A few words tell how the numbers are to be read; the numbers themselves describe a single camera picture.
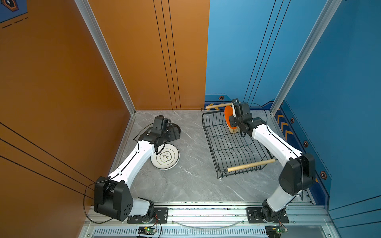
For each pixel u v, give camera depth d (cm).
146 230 71
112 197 40
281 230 69
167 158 91
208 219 73
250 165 71
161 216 74
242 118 65
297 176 45
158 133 63
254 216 72
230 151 95
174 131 76
